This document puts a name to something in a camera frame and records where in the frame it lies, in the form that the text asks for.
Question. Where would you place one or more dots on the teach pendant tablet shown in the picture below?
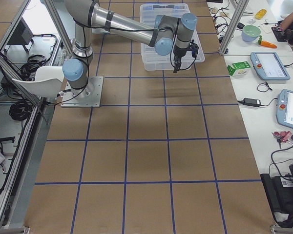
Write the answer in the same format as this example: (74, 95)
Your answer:
(268, 66)
(284, 110)

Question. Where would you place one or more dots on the yellow toy corn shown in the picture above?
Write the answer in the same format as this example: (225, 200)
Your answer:
(260, 14)

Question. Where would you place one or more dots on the green bowl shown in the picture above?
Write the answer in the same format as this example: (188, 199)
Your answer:
(250, 33)

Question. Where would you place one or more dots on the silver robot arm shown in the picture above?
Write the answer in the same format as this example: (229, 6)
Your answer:
(169, 34)

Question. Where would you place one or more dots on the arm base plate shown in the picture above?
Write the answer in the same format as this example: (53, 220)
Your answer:
(89, 97)

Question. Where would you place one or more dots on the key bunch with red tag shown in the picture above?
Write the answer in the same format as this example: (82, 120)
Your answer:
(282, 137)

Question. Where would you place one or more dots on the toy carrot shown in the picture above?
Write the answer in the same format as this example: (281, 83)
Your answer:
(266, 43)

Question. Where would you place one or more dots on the aluminium frame post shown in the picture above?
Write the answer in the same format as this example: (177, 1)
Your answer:
(232, 25)
(59, 26)

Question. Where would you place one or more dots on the white plastic chair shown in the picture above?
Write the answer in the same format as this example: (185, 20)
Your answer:
(47, 83)

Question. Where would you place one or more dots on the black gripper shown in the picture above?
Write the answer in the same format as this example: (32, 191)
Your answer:
(178, 51)

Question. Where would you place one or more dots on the green white carton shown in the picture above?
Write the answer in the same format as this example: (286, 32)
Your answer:
(238, 68)

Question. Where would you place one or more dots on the black power adapter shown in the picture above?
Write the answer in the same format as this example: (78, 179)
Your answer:
(250, 102)

